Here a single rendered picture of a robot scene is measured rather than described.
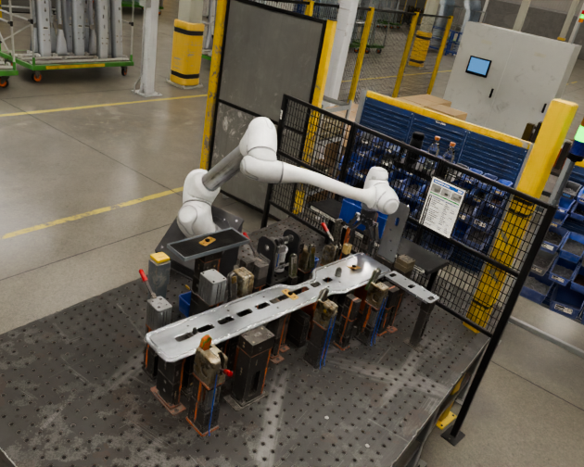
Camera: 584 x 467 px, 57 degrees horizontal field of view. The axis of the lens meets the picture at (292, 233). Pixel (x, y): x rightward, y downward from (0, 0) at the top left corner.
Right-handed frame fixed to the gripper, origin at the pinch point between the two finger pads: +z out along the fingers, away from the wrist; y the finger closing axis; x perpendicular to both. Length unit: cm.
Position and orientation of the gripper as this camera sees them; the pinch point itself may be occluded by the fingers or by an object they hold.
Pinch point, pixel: (360, 244)
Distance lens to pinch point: 274.7
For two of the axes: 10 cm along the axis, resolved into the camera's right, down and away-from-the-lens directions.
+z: -1.7, 8.8, 4.5
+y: 6.9, 4.3, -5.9
